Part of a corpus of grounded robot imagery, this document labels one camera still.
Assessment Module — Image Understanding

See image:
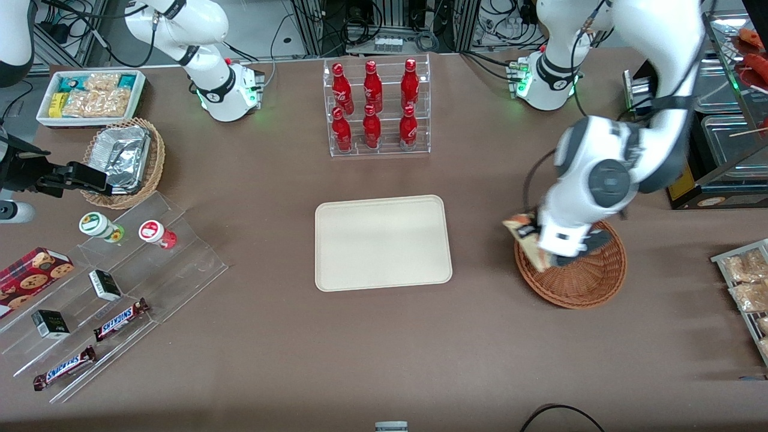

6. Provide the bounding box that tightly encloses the small clear peanut snack bag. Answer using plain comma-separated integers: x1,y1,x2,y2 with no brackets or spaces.
84,73,121,92

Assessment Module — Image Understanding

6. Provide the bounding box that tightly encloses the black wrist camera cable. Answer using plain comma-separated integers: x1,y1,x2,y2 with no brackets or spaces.
521,148,557,212

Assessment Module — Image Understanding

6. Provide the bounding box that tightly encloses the black looped cable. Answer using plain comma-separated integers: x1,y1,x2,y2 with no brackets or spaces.
519,404,607,432

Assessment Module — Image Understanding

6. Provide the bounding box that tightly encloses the aluminium foil tray stack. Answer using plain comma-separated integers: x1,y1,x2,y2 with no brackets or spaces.
90,126,152,194

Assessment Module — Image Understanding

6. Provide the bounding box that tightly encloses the small stainless steel tray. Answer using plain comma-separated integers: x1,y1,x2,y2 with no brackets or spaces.
696,51,745,115

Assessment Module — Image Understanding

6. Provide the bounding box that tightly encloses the grey wire rack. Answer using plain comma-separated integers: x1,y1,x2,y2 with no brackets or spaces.
711,239,768,367

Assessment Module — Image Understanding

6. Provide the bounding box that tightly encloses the small dark carton box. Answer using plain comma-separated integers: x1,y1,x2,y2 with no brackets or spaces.
89,270,122,301
31,310,70,340

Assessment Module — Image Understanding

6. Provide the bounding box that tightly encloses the red plaid cookie box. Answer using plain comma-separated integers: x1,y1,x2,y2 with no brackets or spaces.
0,247,75,319

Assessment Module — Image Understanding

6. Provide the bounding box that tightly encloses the black hot food display case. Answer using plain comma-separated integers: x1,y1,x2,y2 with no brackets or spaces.
624,9,768,211

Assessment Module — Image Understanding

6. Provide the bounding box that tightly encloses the clear acrylic bottle rack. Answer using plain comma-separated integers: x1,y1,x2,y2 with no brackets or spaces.
323,54,431,158

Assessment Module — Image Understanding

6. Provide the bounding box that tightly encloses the green lidded cup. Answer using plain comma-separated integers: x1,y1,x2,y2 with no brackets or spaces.
79,212,125,243

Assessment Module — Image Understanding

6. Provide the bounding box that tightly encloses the red lidded cup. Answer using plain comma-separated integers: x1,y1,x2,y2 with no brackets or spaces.
139,220,178,250

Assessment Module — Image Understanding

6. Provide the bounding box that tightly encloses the clear bagged pastry snack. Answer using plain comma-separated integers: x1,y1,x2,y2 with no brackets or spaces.
728,282,768,313
722,248,768,283

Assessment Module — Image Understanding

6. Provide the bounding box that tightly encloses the large clear peanut snack bag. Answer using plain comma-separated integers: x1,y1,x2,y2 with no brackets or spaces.
63,89,130,118

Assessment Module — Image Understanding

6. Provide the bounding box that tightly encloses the triangular sandwich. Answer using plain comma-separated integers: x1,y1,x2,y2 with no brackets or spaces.
503,213,556,272

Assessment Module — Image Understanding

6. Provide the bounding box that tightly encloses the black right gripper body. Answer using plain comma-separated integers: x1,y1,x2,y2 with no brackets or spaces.
0,137,73,197

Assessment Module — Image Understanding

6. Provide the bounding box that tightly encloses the large stainless steel tray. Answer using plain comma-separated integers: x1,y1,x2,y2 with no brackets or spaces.
701,114,768,181

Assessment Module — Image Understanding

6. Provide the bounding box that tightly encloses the grey box with green light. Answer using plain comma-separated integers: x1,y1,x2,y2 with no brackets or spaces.
623,69,655,118

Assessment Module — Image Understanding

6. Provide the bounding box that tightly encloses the red cola bottle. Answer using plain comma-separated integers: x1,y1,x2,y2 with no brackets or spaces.
363,104,382,149
332,62,355,115
332,107,353,152
400,104,418,149
401,58,419,112
364,60,383,113

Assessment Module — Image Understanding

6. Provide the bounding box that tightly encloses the white plastic snack bin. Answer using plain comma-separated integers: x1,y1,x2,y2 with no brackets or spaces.
36,70,146,128

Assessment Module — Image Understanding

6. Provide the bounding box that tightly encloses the clear acrylic stepped shelf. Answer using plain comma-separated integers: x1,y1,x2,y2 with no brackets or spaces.
0,192,229,404

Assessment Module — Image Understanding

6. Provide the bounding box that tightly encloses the beige plastic tray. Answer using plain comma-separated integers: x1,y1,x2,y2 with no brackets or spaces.
315,195,453,292

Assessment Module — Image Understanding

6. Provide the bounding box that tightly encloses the light wicker basket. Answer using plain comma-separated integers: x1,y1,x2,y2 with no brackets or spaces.
80,118,166,209

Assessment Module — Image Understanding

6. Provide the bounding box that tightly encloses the brown wicker basket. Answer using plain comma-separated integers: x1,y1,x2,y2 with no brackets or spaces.
514,219,628,310

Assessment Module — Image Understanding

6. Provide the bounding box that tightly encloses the Snickers chocolate bar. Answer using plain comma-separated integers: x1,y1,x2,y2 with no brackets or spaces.
94,298,150,342
33,346,97,391

